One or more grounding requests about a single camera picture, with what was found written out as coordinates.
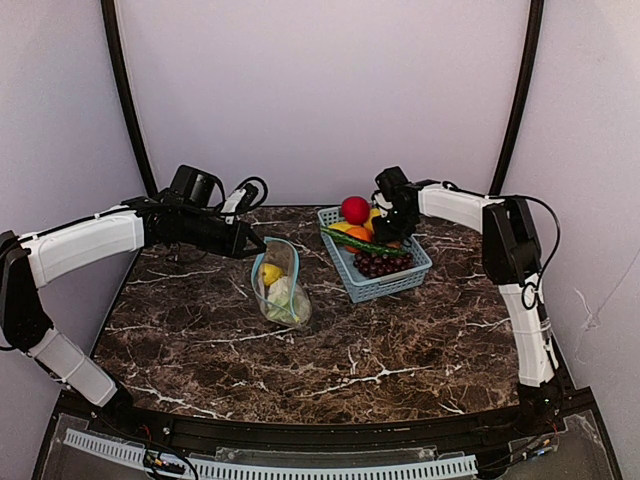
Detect yellow toy banana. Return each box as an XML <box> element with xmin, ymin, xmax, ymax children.
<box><xmin>259</xmin><ymin>263</ymin><xmax>284</xmax><ymax>287</ymax></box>

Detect clear zip top bag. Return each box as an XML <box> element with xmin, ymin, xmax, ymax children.
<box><xmin>251</xmin><ymin>236</ymin><xmax>312</xmax><ymax>329</ymax></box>

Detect white toy cauliflower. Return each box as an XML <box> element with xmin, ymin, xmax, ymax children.
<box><xmin>266</xmin><ymin>276</ymin><xmax>304</xmax><ymax>325</ymax></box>

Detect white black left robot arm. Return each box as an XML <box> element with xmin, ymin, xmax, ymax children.
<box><xmin>1</xmin><ymin>165</ymin><xmax>269</xmax><ymax>409</ymax></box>

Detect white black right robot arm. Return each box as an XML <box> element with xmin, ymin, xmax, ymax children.
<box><xmin>372</xmin><ymin>166</ymin><xmax>563</xmax><ymax>433</ymax></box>

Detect yellow toy lemon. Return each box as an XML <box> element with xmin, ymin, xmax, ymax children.
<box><xmin>363</xmin><ymin>208</ymin><xmax>381</xmax><ymax>234</ymax></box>

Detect orange toy orange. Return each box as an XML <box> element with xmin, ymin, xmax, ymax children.
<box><xmin>345</xmin><ymin>226</ymin><xmax>373</xmax><ymax>254</ymax></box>

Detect green toy cucumber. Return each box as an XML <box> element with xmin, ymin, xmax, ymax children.
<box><xmin>320</xmin><ymin>226</ymin><xmax>409</xmax><ymax>257</ymax></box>

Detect red toy apple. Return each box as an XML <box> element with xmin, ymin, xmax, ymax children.
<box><xmin>340</xmin><ymin>196</ymin><xmax>371</xmax><ymax>225</ymax></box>

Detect purple toy grapes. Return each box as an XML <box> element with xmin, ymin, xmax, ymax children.
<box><xmin>353</xmin><ymin>252</ymin><xmax>414</xmax><ymax>279</ymax></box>

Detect small yellow toy fruit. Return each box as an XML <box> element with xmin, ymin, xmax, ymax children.
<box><xmin>328</xmin><ymin>222</ymin><xmax>353</xmax><ymax>233</ymax></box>

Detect light blue perforated basket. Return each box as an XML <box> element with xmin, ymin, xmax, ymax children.
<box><xmin>317</xmin><ymin>207</ymin><xmax>432</xmax><ymax>303</ymax></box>

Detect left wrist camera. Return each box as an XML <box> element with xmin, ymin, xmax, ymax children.
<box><xmin>218</xmin><ymin>176</ymin><xmax>269</xmax><ymax>224</ymax></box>

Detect black front frame rail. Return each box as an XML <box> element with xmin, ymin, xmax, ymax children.
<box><xmin>49</xmin><ymin>389</ymin><xmax>596</xmax><ymax>459</ymax></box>

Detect light blue slotted cable duct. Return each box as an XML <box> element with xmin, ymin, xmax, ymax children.
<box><xmin>63</xmin><ymin>428</ymin><xmax>478</xmax><ymax>479</ymax></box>

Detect black right rear frame post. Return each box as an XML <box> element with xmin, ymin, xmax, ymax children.
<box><xmin>488</xmin><ymin>0</ymin><xmax>545</xmax><ymax>195</ymax></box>

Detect black frame post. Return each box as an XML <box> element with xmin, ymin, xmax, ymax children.
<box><xmin>488</xmin><ymin>0</ymin><xmax>545</xmax><ymax>195</ymax></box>
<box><xmin>100</xmin><ymin>0</ymin><xmax>158</xmax><ymax>197</ymax></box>

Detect black left rear frame post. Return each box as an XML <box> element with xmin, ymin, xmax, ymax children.
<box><xmin>100</xmin><ymin>0</ymin><xmax>158</xmax><ymax>197</ymax></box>

